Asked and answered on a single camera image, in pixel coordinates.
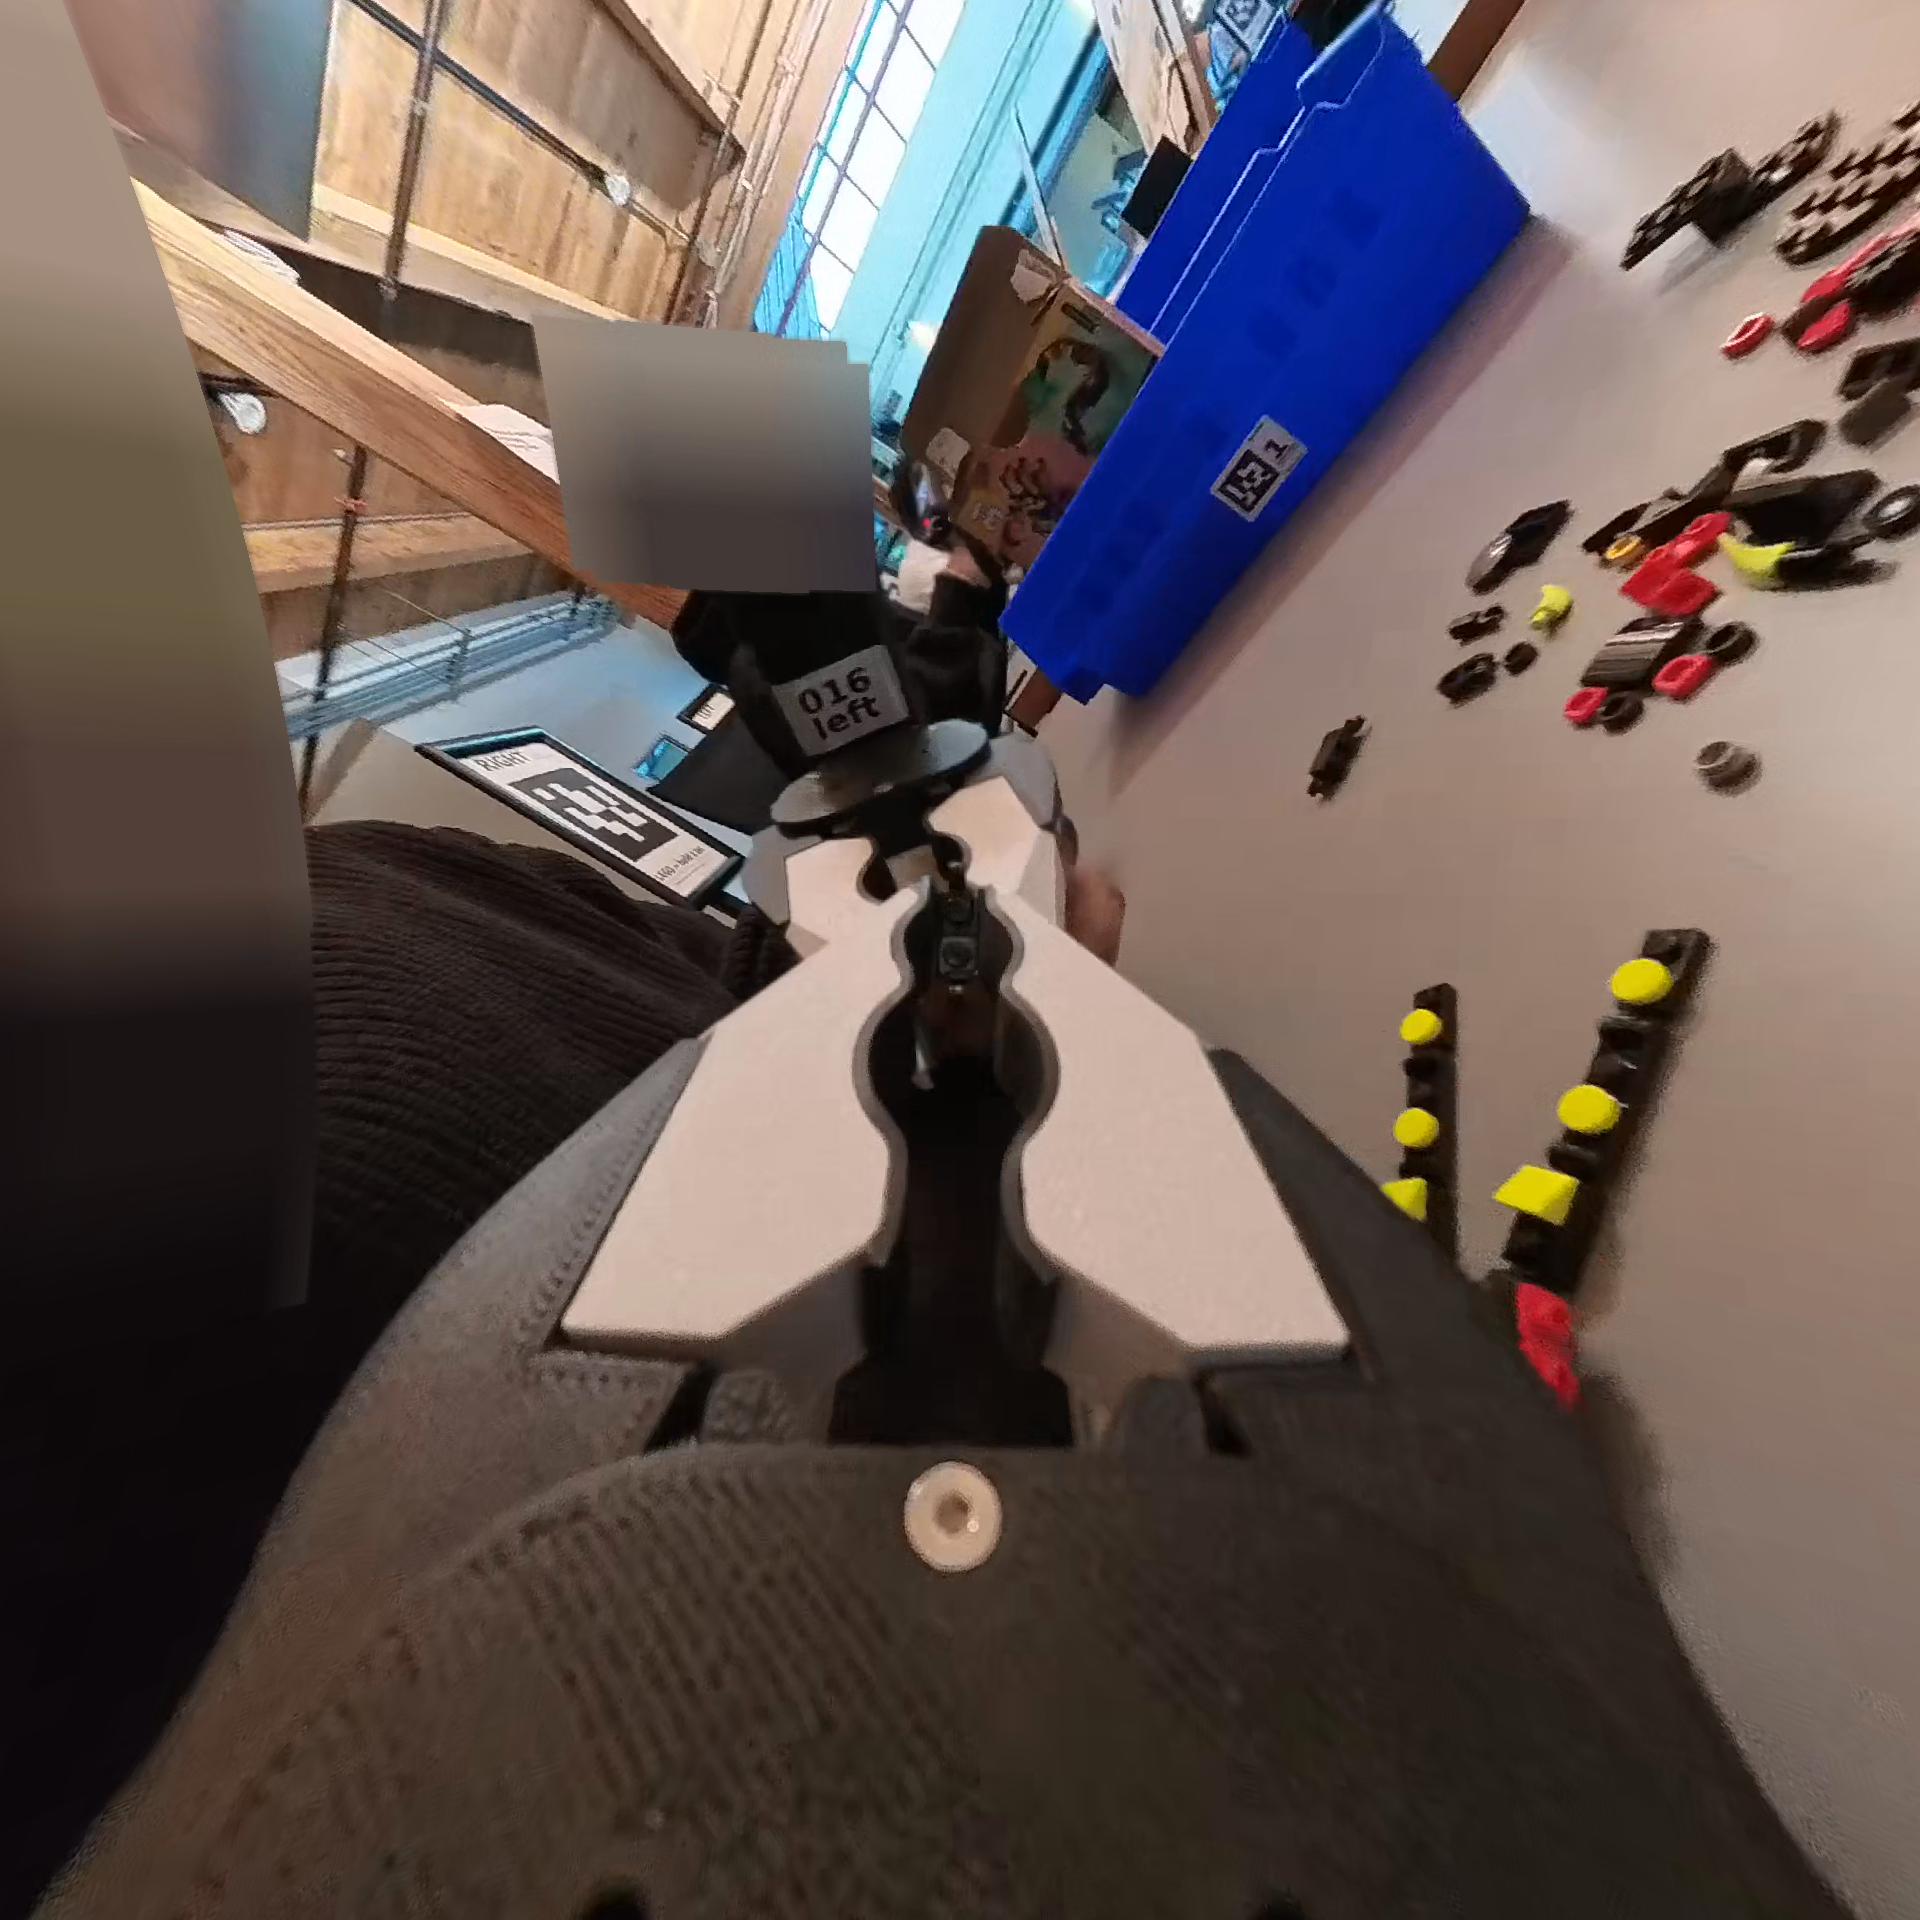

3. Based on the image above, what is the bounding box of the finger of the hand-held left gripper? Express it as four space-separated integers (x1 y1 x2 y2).
748 823 889 963
933 739 1069 934

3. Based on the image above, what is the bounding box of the black lego leg piece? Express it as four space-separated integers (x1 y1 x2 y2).
915 886 991 1088

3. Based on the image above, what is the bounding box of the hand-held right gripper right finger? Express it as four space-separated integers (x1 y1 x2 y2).
979 883 1353 1432

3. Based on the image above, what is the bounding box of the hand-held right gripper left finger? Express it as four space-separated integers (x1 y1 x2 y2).
557 883 945 1414

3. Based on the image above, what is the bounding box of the black framed marker sign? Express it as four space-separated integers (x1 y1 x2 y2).
415 727 748 906

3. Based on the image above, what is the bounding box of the person's left hand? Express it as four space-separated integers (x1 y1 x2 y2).
1054 855 1129 970

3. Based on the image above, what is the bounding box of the black yellow lego spider model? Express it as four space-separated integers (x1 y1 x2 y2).
1380 928 1711 1414

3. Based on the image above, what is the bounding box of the wooden roof beam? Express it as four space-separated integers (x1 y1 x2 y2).
132 182 683 633

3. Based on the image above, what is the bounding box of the cardboard box with colourful print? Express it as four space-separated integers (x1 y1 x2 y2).
895 224 1169 577

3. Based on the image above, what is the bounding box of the blue plastic bin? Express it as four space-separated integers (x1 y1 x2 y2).
996 0 1532 706

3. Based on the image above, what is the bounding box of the pile of loose lego pieces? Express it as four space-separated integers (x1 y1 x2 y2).
1430 105 1920 736

